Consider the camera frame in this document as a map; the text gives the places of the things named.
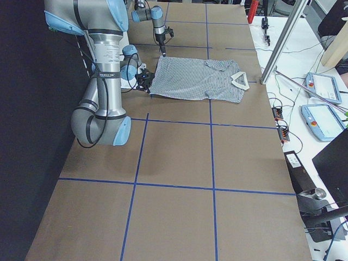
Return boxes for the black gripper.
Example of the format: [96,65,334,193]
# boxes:
[154,33,166,57]
[136,69,154,91]

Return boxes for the striped polo shirt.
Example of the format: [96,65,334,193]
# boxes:
[150,57,250,103]

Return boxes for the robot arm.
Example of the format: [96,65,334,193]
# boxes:
[131,1,166,56]
[44,1,131,148]

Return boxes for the red cylinder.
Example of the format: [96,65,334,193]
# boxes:
[247,0,259,24]

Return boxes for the black tripod stick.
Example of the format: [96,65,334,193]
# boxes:
[262,0,270,46]

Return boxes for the orange connector block far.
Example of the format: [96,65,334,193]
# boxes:
[271,107,283,121]

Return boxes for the orange connector block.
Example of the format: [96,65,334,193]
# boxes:
[271,107,283,121]
[278,126,290,144]

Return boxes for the orange connector block near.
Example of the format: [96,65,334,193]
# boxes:
[278,126,290,144]

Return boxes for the far teach pendant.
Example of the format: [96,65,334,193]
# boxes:
[305,72,342,104]

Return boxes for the teach pendant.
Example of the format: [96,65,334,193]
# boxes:
[305,72,342,104]
[301,104,346,142]

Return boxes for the near teach pendant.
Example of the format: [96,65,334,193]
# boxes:
[301,104,346,142]

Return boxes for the seated person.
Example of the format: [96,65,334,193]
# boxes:
[335,59,348,87]

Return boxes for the black box with label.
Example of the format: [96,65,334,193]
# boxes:
[284,151,316,194]

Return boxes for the reacher grabber tool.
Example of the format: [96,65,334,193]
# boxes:
[274,69,347,116]

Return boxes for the black monitor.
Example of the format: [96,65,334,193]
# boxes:
[312,129,347,202]

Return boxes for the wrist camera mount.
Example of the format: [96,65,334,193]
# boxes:
[165,26,174,38]

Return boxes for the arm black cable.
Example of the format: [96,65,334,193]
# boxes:
[76,53,142,149]

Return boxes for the aluminium frame post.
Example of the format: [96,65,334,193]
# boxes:
[260,0,308,85]

